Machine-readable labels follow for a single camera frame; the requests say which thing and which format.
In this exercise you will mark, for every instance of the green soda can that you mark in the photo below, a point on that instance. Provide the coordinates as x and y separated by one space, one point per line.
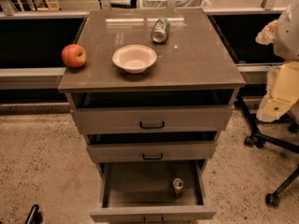
160 30

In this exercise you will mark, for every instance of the top grey drawer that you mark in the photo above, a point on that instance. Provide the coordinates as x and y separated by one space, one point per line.
153 112

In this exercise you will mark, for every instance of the orange soda can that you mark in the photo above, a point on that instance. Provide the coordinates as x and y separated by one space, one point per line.
177 187

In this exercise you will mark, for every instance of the black office chair base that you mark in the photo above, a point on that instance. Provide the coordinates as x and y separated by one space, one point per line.
256 138

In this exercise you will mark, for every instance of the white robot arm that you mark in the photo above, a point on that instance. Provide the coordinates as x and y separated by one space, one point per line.
286 40

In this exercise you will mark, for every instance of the black object bottom left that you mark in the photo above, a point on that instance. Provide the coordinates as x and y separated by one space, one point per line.
34 216

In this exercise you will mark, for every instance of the grey drawer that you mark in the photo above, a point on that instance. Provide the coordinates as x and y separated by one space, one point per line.
153 112
140 192
152 146

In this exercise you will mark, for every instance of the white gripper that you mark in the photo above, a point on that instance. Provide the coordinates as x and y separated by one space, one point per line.
288 36

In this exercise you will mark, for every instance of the grey drawer cabinet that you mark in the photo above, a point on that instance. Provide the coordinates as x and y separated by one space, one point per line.
192 58

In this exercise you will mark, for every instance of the white wire basket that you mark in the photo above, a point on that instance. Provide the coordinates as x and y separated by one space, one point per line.
171 3

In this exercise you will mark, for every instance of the white paper bowl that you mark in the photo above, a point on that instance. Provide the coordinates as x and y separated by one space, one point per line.
134 59

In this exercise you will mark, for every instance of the middle grey drawer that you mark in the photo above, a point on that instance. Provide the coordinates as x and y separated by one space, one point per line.
152 146

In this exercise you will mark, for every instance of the red apple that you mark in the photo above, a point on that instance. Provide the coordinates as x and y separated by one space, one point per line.
74 55

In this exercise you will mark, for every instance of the bottom grey drawer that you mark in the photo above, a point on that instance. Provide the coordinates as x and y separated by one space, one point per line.
140 192

